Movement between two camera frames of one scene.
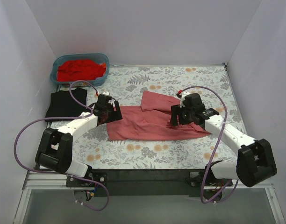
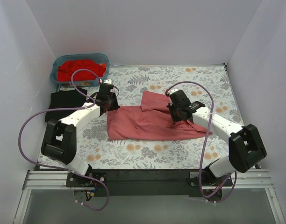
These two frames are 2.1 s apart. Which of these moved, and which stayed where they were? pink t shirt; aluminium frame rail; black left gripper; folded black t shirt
Moved: black left gripper
Stayed: folded black t shirt; pink t shirt; aluminium frame rail
